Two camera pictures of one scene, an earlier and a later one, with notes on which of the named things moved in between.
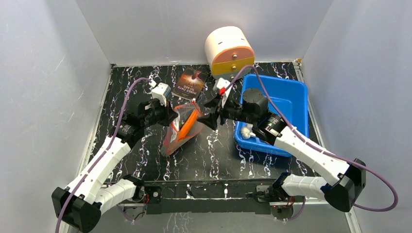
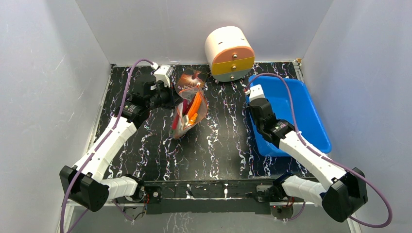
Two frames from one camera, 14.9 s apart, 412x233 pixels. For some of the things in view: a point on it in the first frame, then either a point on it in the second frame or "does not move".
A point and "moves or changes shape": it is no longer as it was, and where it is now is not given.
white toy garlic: x=246 y=131 → x=185 y=120
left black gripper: x=169 y=115 → x=174 y=99
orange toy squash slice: x=190 y=122 → x=196 y=105
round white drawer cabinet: x=228 y=52 does not move
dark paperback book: x=190 y=83 does not move
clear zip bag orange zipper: x=185 y=127 moves or changes shape
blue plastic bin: x=287 y=98 moves or changes shape
